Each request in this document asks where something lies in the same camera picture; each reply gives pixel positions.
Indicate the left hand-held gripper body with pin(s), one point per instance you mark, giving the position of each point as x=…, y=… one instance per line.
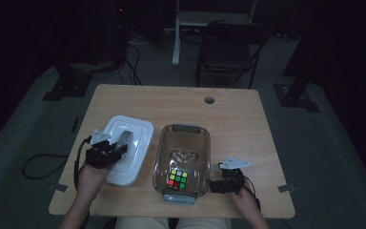
x=100, y=156

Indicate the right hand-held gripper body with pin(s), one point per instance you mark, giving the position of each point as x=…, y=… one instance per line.
x=235, y=181

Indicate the multicoloured puzzle cube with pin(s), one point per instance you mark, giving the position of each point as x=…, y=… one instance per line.
x=178, y=180

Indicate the clear plastic storage container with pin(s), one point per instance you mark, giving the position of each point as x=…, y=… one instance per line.
x=184, y=149

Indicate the person's right hand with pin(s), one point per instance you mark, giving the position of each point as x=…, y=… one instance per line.
x=244, y=202

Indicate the person's left hand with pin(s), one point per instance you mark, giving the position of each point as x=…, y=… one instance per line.
x=92, y=183

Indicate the person's right leg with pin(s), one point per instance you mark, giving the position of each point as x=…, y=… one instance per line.
x=203, y=223

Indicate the person's leg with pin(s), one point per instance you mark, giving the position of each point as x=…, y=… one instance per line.
x=203, y=223
x=143, y=223

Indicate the black floor strip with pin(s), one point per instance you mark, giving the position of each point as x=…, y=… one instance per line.
x=75, y=124

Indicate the grey tape piece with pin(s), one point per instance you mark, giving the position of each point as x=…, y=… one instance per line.
x=286, y=188
x=60, y=187

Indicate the person's left leg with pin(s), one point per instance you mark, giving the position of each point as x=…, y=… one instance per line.
x=143, y=223

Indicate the black metal stand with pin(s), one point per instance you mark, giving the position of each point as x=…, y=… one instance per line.
x=70, y=86
x=295, y=98

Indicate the dark computer tower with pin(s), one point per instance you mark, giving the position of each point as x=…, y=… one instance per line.
x=119, y=31

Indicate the black folding chair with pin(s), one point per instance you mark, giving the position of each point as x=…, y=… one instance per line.
x=225, y=51

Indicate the white desk frame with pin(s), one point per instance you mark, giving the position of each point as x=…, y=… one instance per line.
x=175, y=38

